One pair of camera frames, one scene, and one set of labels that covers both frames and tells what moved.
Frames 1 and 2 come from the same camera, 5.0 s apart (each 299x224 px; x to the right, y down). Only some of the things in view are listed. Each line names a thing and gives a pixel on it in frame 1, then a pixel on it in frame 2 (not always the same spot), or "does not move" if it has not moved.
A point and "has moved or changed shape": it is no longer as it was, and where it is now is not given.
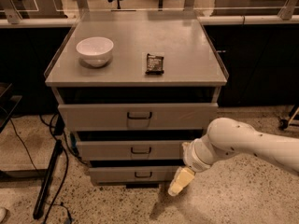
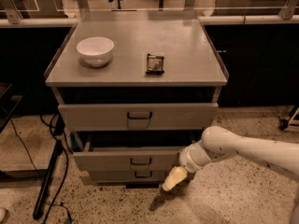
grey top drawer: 138,117 does not move
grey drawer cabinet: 134,88 does not move
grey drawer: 126,150 has moved or changed shape
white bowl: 94,51 does not move
